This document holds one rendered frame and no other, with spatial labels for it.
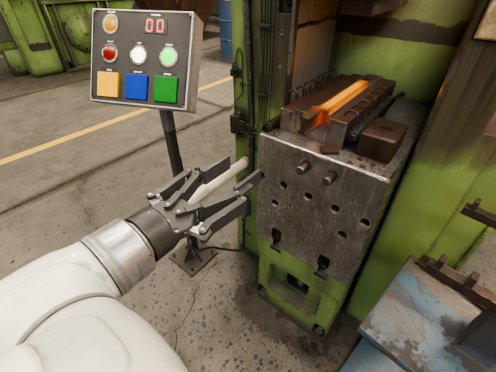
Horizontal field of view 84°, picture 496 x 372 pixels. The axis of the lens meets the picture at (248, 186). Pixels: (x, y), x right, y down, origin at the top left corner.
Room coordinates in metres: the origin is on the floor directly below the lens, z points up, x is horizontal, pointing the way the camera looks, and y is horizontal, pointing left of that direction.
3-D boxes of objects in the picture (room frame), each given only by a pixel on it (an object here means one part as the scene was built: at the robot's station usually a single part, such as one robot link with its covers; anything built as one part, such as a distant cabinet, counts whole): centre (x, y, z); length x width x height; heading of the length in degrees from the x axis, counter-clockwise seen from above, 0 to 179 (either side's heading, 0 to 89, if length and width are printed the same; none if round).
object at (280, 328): (0.66, -0.14, 0.01); 0.58 x 0.39 x 0.01; 51
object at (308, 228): (0.84, -0.35, 0.69); 0.56 x 0.38 x 0.45; 141
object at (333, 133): (0.86, -0.30, 0.96); 0.42 x 0.20 x 0.09; 141
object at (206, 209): (0.32, 0.06, 1.00); 0.11 x 0.01 x 0.04; 120
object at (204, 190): (0.84, 0.15, 0.62); 0.44 x 0.05 x 0.05; 141
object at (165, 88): (0.84, 0.25, 1.01); 0.07 x 0.05 x 0.07; 76
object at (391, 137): (0.63, -0.35, 0.95); 0.12 x 0.08 x 0.06; 141
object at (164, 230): (0.29, 0.12, 1.00); 0.09 x 0.08 x 0.07; 141
